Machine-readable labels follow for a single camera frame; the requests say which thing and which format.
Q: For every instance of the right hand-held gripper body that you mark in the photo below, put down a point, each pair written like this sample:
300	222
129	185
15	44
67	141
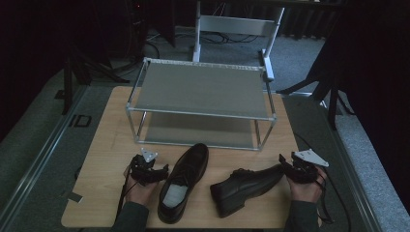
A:
306	170

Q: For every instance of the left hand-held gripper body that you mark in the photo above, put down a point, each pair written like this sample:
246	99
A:
143	169

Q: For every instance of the black leather shoe white insole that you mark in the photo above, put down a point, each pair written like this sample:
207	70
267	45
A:
190	167

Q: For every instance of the metal frame shoe rack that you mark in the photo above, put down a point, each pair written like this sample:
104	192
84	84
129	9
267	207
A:
199	87

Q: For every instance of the person's right hand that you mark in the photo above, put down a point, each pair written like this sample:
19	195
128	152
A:
306	192

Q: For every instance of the person's left hand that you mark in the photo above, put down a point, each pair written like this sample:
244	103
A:
140	193

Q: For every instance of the black tripod stand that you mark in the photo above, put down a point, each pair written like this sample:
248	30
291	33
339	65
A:
67	83
332	103

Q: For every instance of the grey tape piece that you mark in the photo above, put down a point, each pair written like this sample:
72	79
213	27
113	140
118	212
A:
73	196

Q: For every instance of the black tape square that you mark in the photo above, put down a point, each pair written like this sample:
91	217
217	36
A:
81	121

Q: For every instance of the black equipment with red light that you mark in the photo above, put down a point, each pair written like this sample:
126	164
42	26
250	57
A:
138	25

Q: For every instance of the metal floor rail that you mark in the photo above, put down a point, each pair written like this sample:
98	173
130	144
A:
42	154
351	174

